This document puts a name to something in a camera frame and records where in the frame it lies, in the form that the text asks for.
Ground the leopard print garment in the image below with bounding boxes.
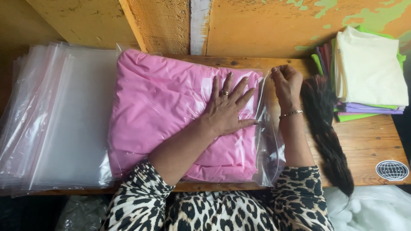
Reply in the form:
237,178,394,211
100,159,334,231

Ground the pink folded fabric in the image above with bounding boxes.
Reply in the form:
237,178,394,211
108,49,264,183

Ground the gold wrist bracelet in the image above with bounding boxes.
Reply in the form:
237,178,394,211
279,110,304,120

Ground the stack of folded coloured fabrics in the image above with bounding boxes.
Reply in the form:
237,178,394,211
311,25,409,123

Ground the white fluffy stuffing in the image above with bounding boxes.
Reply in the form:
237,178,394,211
323,184,411,231

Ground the person's left hand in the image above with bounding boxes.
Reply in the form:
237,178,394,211
200,73,260,137

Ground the crumpled grey plastic bag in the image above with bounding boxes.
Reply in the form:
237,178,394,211
55,194,111,231

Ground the stack of clear plastic bags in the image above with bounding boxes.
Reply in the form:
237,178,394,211
0,41,122,197

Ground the round globe sticker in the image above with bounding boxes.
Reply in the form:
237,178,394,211
376,160,410,181

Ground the person's right hand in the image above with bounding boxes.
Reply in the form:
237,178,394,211
270,65,304,113

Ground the clear plastic zip bag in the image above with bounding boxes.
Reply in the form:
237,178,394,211
107,43,287,188

